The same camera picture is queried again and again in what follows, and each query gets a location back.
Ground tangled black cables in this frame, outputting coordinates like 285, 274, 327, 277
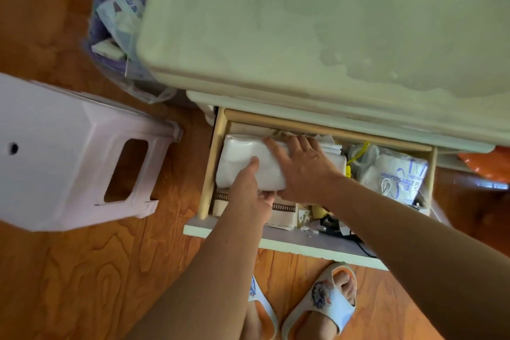
318, 214, 377, 259

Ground cream marble table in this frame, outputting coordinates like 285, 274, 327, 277
137, 0, 510, 154

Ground person's right forearm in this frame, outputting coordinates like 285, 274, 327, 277
329, 177, 510, 340

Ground wooden drawer white front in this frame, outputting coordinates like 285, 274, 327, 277
183, 106, 439, 271

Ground yellow tape measure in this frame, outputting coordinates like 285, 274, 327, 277
344, 141, 370, 178

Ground white slipper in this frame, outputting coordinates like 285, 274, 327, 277
246, 275, 279, 340
280, 262, 358, 340

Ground person's left hand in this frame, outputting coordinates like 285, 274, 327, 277
222, 156, 276, 227

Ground person's left forearm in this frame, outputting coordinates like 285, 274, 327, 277
125, 208, 273, 340

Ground person's right leg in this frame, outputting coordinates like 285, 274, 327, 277
294, 270, 358, 340

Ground person's right hand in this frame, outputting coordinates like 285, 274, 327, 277
262, 135, 346, 206

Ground clear plastic zip bag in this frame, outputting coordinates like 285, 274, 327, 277
428, 192, 453, 229

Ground plain white tablecloth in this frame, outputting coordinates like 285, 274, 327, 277
215, 133, 347, 193

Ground orange plastic basin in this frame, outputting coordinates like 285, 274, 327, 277
457, 146, 510, 184

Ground white blue printed bag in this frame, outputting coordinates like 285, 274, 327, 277
358, 146, 429, 206

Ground small bin with lavender bag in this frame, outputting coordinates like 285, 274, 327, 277
83, 0, 178, 105

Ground beige floral tablecloth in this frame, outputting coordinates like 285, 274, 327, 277
211, 188, 300, 232

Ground pink plastic stool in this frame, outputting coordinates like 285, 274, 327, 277
0, 72, 183, 233

